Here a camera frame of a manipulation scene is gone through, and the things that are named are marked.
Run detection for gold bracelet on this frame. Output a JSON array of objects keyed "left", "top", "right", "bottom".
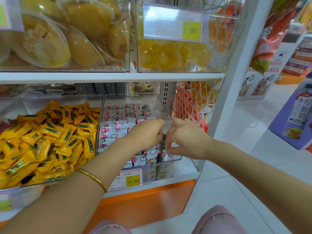
[{"left": 74, "top": 169, "right": 108, "bottom": 193}]

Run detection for orange shelf base panel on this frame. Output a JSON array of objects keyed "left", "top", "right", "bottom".
[{"left": 83, "top": 180, "right": 196, "bottom": 234}]

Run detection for person's left forearm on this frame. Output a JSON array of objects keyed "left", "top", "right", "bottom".
[{"left": 0, "top": 137, "right": 145, "bottom": 234}]

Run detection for purple milk display box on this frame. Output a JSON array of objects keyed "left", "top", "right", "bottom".
[{"left": 268, "top": 77, "right": 312, "bottom": 151}]

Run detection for pile of yellow fruit cups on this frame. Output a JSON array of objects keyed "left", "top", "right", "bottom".
[{"left": 0, "top": 0, "right": 128, "bottom": 69}]

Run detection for clear bin with yellow packets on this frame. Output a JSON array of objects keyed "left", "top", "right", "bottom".
[{"left": 0, "top": 94, "right": 105, "bottom": 217}]

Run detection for clear bin with jelly rings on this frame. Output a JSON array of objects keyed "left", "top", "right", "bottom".
[{"left": 130, "top": 0, "right": 228, "bottom": 74}]

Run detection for large red snack bag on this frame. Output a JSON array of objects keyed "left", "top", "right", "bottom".
[{"left": 249, "top": 0, "right": 303, "bottom": 74}]

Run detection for pile of yellow snack packets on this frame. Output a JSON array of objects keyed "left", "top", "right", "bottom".
[{"left": 0, "top": 100, "right": 101, "bottom": 190}]

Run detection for shelf of boxed goods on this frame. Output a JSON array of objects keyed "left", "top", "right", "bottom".
[{"left": 275, "top": 34, "right": 312, "bottom": 85}]

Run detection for white wire mesh rack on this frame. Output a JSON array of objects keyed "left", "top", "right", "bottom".
[{"left": 173, "top": 0, "right": 247, "bottom": 134}]

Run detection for green printed snack packet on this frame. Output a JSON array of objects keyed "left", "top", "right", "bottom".
[{"left": 144, "top": 161, "right": 175, "bottom": 181}]

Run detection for white printed display stand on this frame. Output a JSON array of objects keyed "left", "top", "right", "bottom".
[{"left": 236, "top": 22, "right": 307, "bottom": 101}]

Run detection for small yellow price tag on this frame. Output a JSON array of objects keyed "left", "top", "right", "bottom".
[{"left": 108, "top": 169, "right": 143, "bottom": 191}]

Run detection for clear bin with fruit cups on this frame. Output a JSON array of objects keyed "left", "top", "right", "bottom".
[{"left": 0, "top": 0, "right": 130, "bottom": 72}]

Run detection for orange snack bags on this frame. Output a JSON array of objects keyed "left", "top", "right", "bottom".
[
  {"left": 174, "top": 81, "right": 220, "bottom": 133},
  {"left": 208, "top": 2, "right": 244, "bottom": 54}
]

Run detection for person's left hand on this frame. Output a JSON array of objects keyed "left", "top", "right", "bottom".
[{"left": 126, "top": 118, "right": 166, "bottom": 154}]

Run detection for green vegetable snack packets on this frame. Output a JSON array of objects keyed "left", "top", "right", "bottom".
[{"left": 129, "top": 82, "right": 159, "bottom": 96}]

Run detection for row of dark packets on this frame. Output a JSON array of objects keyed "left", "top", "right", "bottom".
[{"left": 24, "top": 83, "right": 129, "bottom": 96}]

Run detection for person's right forearm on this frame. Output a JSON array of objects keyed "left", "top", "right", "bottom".
[{"left": 207, "top": 140, "right": 312, "bottom": 234}]

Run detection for green and white label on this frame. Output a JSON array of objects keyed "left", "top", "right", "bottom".
[{"left": 0, "top": 190, "right": 25, "bottom": 213}]

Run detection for clear bin with white packets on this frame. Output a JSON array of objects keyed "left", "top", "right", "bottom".
[{"left": 96, "top": 93, "right": 183, "bottom": 185}]

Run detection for pile of white snack packets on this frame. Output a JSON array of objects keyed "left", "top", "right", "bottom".
[{"left": 99, "top": 103, "right": 182, "bottom": 169}]

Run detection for pink and green label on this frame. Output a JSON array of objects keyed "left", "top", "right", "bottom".
[{"left": 0, "top": 0, "right": 25, "bottom": 32}]

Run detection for person's right hand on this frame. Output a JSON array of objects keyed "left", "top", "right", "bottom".
[{"left": 165, "top": 118, "right": 215, "bottom": 161}]

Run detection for large yellow price tag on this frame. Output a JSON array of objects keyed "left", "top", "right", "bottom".
[{"left": 143, "top": 3, "right": 210, "bottom": 43}]

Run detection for pink trousers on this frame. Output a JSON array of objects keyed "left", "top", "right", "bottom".
[{"left": 89, "top": 205, "right": 247, "bottom": 234}]

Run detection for white metal shelf unit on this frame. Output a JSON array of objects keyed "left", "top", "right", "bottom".
[{"left": 0, "top": 0, "right": 276, "bottom": 218}]

